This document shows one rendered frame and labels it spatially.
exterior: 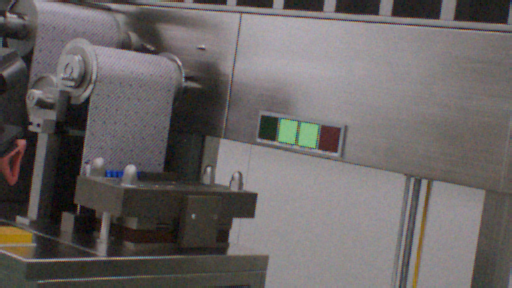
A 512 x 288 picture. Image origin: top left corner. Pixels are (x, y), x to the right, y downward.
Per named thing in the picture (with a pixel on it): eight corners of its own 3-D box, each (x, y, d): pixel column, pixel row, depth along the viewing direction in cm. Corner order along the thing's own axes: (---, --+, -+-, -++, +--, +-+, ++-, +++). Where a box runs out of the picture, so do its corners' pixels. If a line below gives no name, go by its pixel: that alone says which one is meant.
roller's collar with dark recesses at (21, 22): (-9, 35, 244) (-5, 9, 243) (13, 39, 248) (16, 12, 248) (6, 37, 239) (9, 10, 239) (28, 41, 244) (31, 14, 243)
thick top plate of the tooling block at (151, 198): (73, 203, 220) (77, 175, 220) (207, 206, 250) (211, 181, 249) (120, 217, 209) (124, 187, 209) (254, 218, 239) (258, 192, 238)
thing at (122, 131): (79, 177, 226) (91, 94, 225) (160, 181, 243) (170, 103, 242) (81, 177, 226) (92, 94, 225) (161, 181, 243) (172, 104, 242)
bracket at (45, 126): (14, 221, 229) (32, 85, 228) (38, 221, 234) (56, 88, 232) (26, 225, 226) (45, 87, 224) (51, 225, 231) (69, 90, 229)
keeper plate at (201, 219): (176, 245, 222) (183, 194, 221) (209, 244, 229) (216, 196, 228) (183, 247, 220) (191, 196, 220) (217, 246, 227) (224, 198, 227)
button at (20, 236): (-19, 238, 202) (-17, 226, 202) (11, 238, 207) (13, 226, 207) (0, 245, 198) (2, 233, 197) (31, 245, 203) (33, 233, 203)
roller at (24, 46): (2, 53, 251) (9, -4, 250) (84, 65, 269) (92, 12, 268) (35, 58, 241) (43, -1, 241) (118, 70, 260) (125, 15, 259)
